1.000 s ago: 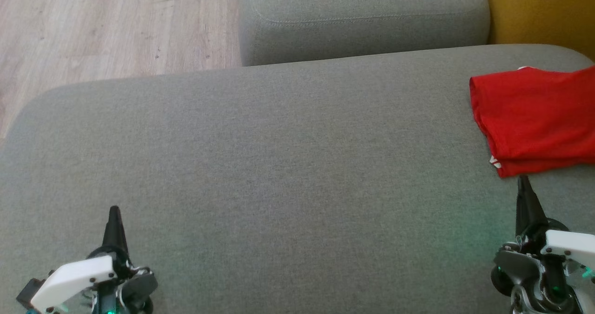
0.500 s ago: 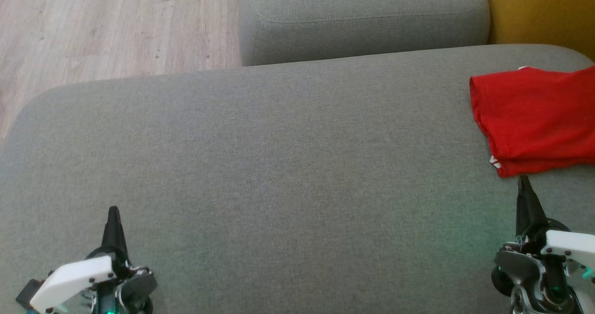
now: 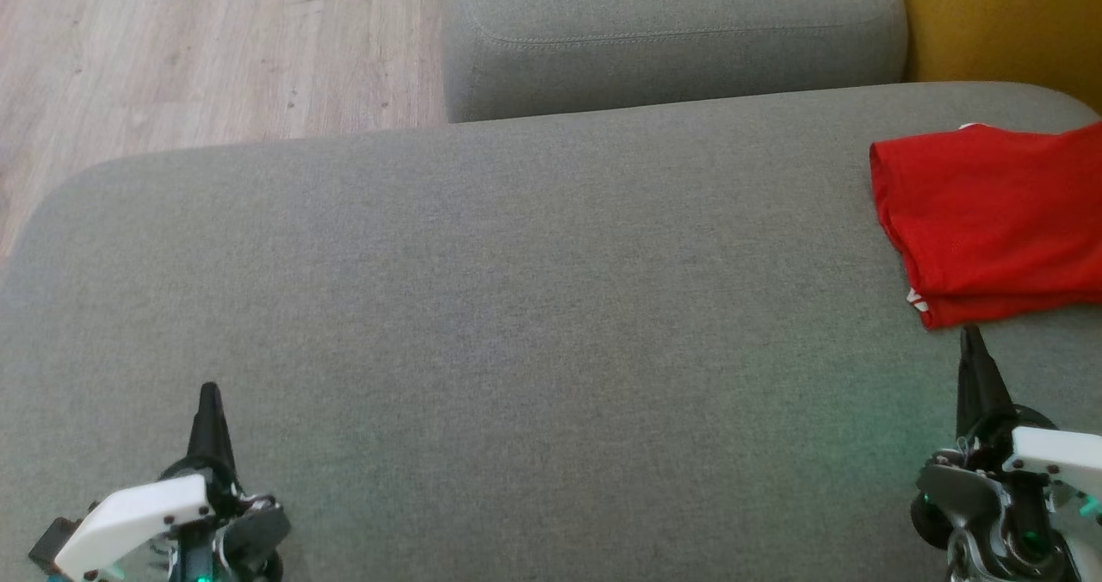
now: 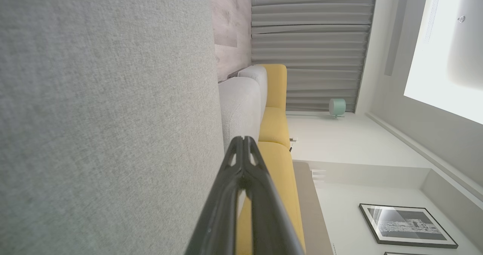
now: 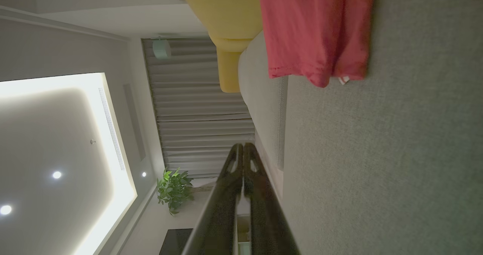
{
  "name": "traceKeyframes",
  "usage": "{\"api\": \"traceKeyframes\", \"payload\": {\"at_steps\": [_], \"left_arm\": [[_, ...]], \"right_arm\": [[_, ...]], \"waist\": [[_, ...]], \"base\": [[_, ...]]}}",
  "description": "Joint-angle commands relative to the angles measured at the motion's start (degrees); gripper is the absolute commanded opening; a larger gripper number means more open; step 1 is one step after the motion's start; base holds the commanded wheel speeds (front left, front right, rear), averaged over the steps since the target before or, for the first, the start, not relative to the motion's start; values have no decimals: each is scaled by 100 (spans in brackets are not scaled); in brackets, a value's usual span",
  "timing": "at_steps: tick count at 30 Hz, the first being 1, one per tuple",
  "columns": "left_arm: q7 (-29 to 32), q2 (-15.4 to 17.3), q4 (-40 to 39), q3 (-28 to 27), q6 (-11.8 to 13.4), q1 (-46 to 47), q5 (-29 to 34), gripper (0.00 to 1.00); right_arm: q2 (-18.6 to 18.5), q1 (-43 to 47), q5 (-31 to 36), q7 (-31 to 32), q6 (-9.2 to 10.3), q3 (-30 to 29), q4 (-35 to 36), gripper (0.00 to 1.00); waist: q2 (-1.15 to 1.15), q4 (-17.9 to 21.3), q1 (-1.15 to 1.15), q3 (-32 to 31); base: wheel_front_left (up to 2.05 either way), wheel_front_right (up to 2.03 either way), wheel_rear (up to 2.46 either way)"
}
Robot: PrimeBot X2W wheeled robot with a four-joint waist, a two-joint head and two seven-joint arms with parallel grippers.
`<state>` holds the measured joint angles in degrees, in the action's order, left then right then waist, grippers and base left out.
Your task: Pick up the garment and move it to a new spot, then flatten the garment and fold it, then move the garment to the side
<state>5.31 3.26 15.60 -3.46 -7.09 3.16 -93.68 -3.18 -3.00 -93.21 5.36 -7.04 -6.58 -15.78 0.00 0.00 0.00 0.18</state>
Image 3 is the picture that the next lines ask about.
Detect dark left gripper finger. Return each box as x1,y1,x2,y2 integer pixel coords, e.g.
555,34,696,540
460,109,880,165
212,382,238,478
185,382,213,478

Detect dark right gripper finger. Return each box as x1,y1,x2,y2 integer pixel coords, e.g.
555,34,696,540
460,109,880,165
957,325,978,441
973,325,1017,437

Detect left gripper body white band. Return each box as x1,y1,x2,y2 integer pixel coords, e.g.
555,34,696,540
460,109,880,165
53,467,278,582

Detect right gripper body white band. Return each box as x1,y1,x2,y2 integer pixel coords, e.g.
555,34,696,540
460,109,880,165
914,425,1102,524

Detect red garment with white sleeves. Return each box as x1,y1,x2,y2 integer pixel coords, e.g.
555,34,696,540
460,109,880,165
869,121,1102,331

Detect large grey sofa seat cushion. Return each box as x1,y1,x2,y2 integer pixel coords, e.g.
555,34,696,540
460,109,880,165
0,81,1102,582

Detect small grey sofa cushion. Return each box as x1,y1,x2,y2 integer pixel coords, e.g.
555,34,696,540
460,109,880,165
441,0,909,124

